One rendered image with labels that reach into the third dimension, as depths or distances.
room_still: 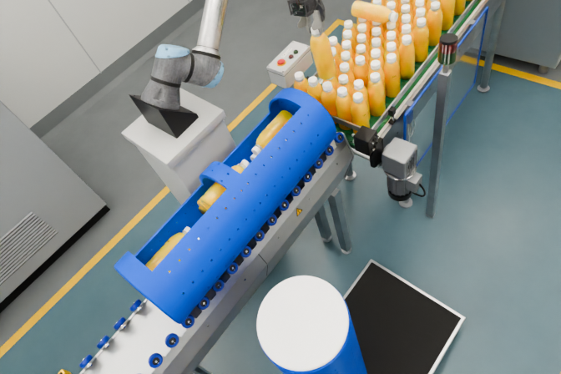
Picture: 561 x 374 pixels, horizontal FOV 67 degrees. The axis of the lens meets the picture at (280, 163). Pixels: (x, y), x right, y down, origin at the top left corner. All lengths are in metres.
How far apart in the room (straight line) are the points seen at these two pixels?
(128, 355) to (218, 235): 0.53
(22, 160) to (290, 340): 1.97
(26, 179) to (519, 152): 2.95
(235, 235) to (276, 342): 0.35
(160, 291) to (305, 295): 0.43
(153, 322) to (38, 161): 1.50
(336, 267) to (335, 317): 1.20
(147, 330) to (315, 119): 0.94
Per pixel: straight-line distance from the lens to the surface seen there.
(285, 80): 1.93
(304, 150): 1.51
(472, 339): 2.41
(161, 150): 1.73
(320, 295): 1.36
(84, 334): 2.96
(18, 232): 3.04
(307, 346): 1.32
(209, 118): 1.75
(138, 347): 1.64
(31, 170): 2.87
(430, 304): 2.28
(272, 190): 1.45
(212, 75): 1.74
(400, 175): 1.88
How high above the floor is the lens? 2.30
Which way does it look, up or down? 51 degrees down
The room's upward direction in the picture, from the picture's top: 20 degrees counter-clockwise
